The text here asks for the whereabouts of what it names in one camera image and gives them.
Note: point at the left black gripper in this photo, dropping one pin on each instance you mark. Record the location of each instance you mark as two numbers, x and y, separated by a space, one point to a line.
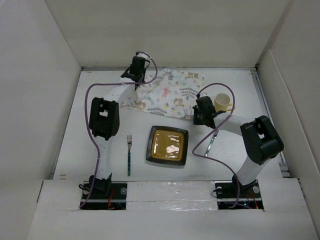
143 72

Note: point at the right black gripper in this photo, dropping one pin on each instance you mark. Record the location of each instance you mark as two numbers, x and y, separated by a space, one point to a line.
196 120

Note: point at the yellow ceramic mug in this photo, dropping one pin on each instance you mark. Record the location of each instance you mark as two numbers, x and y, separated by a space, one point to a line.
222 102

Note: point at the floral patterned cloth napkin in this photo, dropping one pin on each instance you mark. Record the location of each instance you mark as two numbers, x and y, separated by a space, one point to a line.
172 94

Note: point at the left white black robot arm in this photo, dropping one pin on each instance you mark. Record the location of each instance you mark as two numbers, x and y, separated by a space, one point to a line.
104 118

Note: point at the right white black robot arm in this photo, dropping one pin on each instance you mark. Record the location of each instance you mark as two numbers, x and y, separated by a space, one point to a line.
261 140

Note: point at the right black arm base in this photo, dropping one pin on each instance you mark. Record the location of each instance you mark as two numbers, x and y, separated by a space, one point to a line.
231 196

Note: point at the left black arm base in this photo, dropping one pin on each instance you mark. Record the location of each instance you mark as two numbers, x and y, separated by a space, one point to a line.
103 194

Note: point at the silver table knife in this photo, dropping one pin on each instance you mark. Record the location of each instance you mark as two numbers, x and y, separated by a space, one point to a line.
214 136

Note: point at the square black brown plate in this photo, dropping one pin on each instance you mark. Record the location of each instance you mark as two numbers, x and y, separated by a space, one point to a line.
167 145

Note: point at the fork with teal handle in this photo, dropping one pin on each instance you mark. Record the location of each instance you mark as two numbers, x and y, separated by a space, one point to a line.
129 145

